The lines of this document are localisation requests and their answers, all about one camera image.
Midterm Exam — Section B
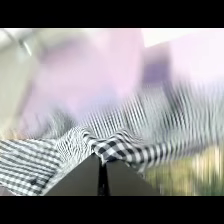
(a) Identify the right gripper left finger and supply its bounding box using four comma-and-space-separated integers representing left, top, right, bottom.
45, 153, 102, 197

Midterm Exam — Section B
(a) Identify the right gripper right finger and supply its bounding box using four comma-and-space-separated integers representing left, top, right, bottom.
105, 160, 158, 197

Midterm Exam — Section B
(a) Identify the checked shirt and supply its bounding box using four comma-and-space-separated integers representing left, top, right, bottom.
0, 83, 224, 197

